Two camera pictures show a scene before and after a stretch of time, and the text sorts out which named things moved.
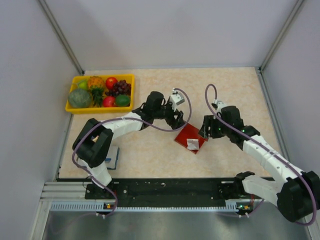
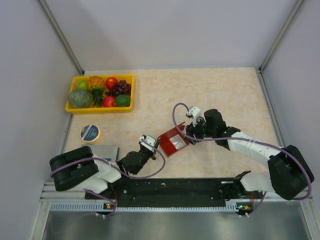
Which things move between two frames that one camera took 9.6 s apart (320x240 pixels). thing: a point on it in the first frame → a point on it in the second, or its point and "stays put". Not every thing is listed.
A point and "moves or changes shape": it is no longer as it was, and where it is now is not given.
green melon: (79, 98) stays put
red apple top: (110, 81) stays put
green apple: (83, 84) stays put
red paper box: (190, 138) moves or changes shape
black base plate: (165, 190) stays put
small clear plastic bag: (192, 144) → (178, 143)
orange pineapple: (96, 84) stays put
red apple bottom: (109, 101) stays put
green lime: (122, 100) stays put
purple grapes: (121, 87) stays put
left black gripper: (178, 122) → (152, 153)
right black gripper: (209, 121) → (191, 130)
